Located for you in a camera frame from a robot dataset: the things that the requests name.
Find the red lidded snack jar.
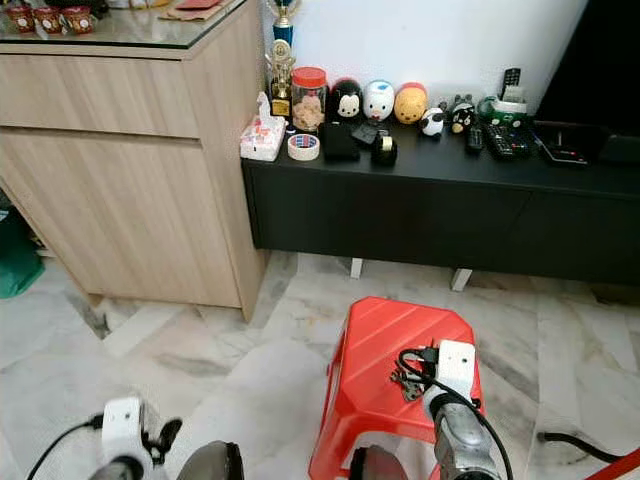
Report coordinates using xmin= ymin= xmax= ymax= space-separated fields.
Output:
xmin=290 ymin=67 xmax=329 ymax=134

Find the white tape roll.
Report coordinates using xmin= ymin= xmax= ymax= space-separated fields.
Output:
xmin=287 ymin=133 xmax=321 ymax=162

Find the green white holder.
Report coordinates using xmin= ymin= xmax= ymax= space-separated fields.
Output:
xmin=478 ymin=95 xmax=529 ymax=129

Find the black television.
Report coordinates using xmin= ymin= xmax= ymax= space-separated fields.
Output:
xmin=535 ymin=0 xmax=640 ymax=136

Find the black low console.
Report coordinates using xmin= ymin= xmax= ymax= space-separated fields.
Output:
xmin=242 ymin=125 xmax=640 ymax=286

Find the small red cup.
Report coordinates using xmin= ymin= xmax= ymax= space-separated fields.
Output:
xmin=6 ymin=4 xmax=36 ymax=34
xmin=34 ymin=6 xmax=64 ymax=36
xmin=62 ymin=6 xmax=94 ymax=37

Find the red plastic stool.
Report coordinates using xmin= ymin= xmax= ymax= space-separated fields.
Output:
xmin=308 ymin=296 xmax=486 ymax=480

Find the black tape dispenser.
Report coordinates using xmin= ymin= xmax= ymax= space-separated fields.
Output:
xmin=370 ymin=132 xmax=399 ymax=168

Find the grey left robot leg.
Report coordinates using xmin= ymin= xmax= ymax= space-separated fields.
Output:
xmin=175 ymin=440 xmax=246 ymax=480

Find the light wood cabinet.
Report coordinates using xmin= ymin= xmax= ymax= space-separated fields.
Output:
xmin=0 ymin=0 xmax=266 ymax=321

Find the grey robot leg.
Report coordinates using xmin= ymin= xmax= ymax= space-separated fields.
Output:
xmin=175 ymin=440 xmax=246 ymax=480
xmin=350 ymin=445 xmax=411 ymax=480

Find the bunch of keys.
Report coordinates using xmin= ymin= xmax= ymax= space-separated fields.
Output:
xmin=390 ymin=362 xmax=429 ymax=403

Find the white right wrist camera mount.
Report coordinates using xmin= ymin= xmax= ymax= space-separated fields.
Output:
xmin=432 ymin=340 xmax=477 ymax=396

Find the small black white plush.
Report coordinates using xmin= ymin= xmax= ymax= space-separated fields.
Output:
xmin=420 ymin=107 xmax=448 ymax=138

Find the small black pouch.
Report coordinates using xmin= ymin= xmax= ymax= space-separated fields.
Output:
xmin=350 ymin=122 xmax=381 ymax=146

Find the small black plush toy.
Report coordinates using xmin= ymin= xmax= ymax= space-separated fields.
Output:
xmin=448 ymin=95 xmax=477 ymax=134

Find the green bag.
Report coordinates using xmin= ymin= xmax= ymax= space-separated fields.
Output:
xmin=0 ymin=205 xmax=46 ymax=301

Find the upright black remote control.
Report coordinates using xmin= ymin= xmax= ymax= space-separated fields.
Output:
xmin=502 ymin=67 xmax=524 ymax=101

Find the red stick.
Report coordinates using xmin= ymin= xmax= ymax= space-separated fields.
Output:
xmin=588 ymin=447 xmax=640 ymax=480

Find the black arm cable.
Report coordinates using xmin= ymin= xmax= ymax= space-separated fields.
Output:
xmin=398 ymin=345 xmax=516 ymax=480
xmin=28 ymin=415 xmax=106 ymax=480

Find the black mouse plush toy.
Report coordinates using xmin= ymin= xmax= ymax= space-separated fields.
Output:
xmin=328 ymin=78 xmax=365 ymax=123

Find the red envelope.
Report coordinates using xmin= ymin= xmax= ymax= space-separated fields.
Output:
xmin=160 ymin=0 xmax=231 ymax=21

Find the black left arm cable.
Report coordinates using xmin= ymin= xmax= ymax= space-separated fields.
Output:
xmin=28 ymin=415 xmax=106 ymax=480

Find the white round plush toy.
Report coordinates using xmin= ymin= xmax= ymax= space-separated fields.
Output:
xmin=363 ymin=80 xmax=396 ymax=123

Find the black tray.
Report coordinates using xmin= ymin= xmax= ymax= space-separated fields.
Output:
xmin=532 ymin=122 xmax=601 ymax=166

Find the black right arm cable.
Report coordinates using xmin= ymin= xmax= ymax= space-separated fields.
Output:
xmin=398 ymin=345 xmax=516 ymax=480

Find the wide black remote control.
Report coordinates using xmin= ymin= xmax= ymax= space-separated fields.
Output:
xmin=485 ymin=122 xmax=531 ymax=161

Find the grey right robot leg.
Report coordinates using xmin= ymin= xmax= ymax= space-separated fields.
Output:
xmin=350 ymin=445 xmax=411 ymax=480

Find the yellow round plush toy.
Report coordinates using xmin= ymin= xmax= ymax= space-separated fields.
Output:
xmin=393 ymin=83 xmax=429 ymax=126

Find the pink white tissue pack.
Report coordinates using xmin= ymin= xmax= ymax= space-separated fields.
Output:
xmin=240 ymin=92 xmax=283 ymax=163

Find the gold blue trophy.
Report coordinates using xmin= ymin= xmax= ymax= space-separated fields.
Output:
xmin=265 ymin=0 xmax=299 ymax=119

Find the black floor cable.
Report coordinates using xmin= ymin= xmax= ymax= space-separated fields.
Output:
xmin=538 ymin=430 xmax=623 ymax=466

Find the black wallet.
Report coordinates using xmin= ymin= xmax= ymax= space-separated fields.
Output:
xmin=322 ymin=122 xmax=361 ymax=163

